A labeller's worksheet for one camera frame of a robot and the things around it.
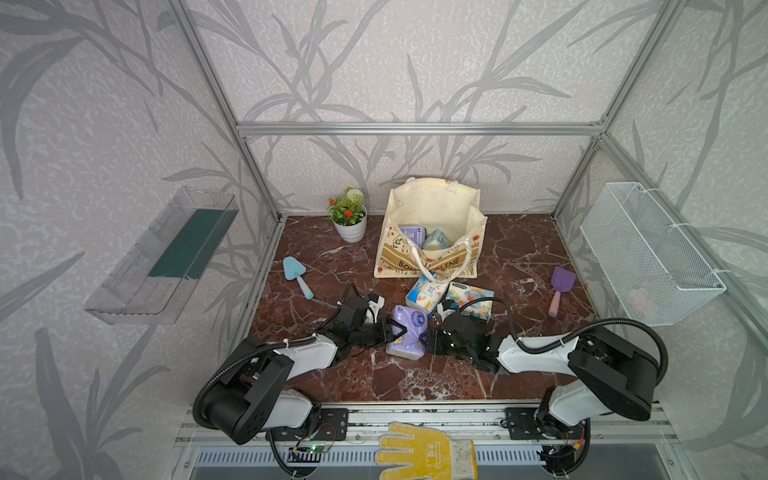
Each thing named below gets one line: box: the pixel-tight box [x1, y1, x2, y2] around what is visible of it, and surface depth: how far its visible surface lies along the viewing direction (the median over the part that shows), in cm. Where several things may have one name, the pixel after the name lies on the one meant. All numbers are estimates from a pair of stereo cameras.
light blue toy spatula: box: [283, 256, 314, 300], surface depth 106 cm
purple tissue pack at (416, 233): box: [399, 226, 425, 248], surface depth 98 cm
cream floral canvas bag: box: [374, 178, 488, 280], surface depth 96 cm
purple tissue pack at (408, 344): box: [386, 305, 429, 361], surface depth 86 cm
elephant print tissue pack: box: [446, 282, 495, 321], surface depth 93 cm
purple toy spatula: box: [548, 266, 577, 318], surface depth 103 cm
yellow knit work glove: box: [376, 422, 479, 480], surface depth 71 cm
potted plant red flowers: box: [326, 187, 368, 243], surface depth 104 cm
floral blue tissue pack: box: [405, 275, 449, 313], surface depth 93 cm
